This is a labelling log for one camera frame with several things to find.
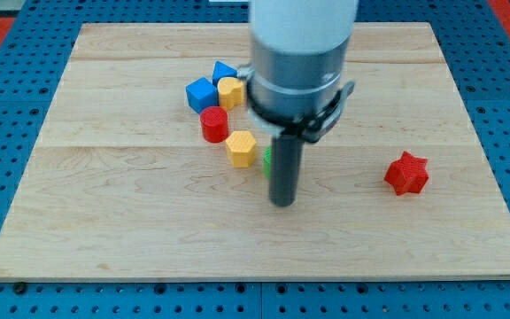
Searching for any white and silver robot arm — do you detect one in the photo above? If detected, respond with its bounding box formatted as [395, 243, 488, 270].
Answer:
[248, 0, 359, 136]

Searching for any wooden board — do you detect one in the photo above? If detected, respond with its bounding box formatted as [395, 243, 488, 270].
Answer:
[0, 23, 510, 283]

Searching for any red star block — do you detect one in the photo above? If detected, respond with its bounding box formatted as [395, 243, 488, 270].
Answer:
[384, 151, 429, 196]

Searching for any green block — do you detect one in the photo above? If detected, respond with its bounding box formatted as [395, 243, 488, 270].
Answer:
[263, 146, 272, 179]

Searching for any yellow hexagon block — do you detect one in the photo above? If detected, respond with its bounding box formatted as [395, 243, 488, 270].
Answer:
[225, 130, 257, 168]

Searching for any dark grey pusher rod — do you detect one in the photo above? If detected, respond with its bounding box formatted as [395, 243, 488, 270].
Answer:
[269, 135, 304, 207]

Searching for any red cylinder block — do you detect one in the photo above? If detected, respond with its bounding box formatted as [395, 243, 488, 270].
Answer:
[200, 106, 229, 144]

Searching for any yellow heart block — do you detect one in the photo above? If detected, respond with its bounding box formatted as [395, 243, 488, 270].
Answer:
[217, 77, 245, 111]

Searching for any blue cube block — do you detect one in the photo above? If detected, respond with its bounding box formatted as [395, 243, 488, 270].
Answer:
[185, 77, 219, 114]

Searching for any blue triangle block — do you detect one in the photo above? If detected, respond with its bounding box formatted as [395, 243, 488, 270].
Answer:
[212, 60, 237, 86]

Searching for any black clamp ring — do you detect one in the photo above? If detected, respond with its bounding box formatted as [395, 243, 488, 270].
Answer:
[236, 65, 356, 144]

